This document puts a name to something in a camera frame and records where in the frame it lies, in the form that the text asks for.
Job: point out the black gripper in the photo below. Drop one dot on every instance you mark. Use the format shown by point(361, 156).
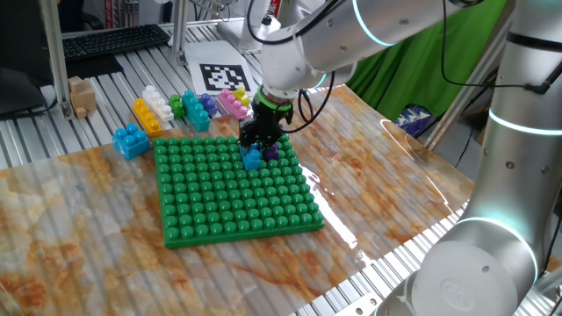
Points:
point(271, 122)

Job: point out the purple single-stud block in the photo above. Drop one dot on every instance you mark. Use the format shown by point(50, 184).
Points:
point(271, 153)

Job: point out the light blue long block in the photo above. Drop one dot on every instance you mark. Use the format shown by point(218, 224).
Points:
point(252, 160)

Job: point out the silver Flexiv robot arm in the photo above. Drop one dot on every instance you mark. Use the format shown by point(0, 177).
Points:
point(522, 153)

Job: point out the pink long block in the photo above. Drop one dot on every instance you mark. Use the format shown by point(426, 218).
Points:
point(232, 104)

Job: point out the small yellow block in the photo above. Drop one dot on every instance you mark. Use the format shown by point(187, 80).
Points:
point(240, 93)

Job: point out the indigo short block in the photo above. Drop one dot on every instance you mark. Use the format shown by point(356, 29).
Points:
point(208, 106)

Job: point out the green studded baseplate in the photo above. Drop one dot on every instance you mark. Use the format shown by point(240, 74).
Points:
point(228, 197)

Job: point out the teal long block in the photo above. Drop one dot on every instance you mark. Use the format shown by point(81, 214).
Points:
point(196, 112)

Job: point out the small green block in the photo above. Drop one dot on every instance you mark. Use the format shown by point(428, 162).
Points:
point(177, 106)

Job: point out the printed marker tag sheet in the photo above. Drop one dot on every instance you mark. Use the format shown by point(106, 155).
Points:
point(206, 57)

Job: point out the white long block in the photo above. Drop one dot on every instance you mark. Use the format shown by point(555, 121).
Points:
point(158, 104)

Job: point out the orange-yellow long block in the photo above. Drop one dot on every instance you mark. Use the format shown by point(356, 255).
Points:
point(148, 117)

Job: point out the light blue square block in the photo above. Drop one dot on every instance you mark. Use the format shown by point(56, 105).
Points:
point(131, 142)

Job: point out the blue white patterned bag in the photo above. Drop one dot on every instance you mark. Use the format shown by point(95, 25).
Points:
point(412, 120)

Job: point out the green cloth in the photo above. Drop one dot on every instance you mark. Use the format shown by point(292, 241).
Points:
point(408, 79)

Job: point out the black keyboard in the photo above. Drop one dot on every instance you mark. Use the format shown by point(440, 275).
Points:
point(114, 41)

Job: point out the black desk pad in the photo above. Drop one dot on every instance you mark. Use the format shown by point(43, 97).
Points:
point(94, 68)

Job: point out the large wooden block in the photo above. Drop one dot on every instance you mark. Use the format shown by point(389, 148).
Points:
point(83, 100)

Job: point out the tiny wooden block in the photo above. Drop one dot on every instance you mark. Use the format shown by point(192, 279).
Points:
point(81, 112)

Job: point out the marble pattern table mat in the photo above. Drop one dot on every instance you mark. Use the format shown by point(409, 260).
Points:
point(110, 246)

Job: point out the silver robot mounting plate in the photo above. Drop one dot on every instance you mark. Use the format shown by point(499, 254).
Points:
point(362, 305)

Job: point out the small wooden cube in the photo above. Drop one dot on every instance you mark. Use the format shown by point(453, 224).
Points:
point(74, 83)

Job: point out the red white striped pole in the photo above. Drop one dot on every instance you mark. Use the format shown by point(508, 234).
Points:
point(109, 13)

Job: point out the black monitor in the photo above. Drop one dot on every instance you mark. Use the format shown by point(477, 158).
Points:
point(22, 44)

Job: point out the aluminium frame post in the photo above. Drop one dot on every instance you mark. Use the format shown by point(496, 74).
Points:
point(180, 30)
point(55, 57)
point(461, 100)

